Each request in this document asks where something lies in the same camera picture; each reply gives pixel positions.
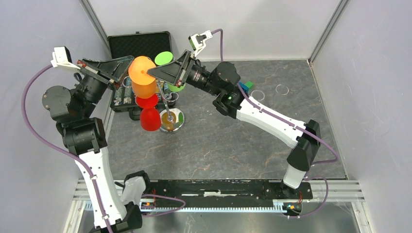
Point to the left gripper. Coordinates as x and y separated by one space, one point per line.
114 68

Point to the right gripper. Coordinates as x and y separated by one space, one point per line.
174 72

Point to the green plastic wine glass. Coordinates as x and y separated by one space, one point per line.
164 58

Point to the orange plastic wine glass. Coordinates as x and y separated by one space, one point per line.
143 85

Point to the clear wine glass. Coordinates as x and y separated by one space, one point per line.
258 95
282 89

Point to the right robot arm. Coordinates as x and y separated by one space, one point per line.
233 100

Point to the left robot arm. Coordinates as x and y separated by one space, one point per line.
84 138

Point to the chrome wine glass rack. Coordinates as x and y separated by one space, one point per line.
172 118

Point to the red plastic wine glass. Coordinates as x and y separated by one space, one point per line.
150 119

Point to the black foam-lined case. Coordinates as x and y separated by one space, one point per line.
138 44

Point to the blue toy brick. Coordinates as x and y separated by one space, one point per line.
240 84

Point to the green toy brick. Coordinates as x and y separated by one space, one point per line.
248 85

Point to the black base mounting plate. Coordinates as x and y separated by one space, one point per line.
225 193

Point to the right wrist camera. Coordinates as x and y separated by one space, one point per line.
198 42

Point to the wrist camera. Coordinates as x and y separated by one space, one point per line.
61 58
198 42

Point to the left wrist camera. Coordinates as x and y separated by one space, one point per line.
61 58

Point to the aluminium cable duct rail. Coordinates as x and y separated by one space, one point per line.
335 191

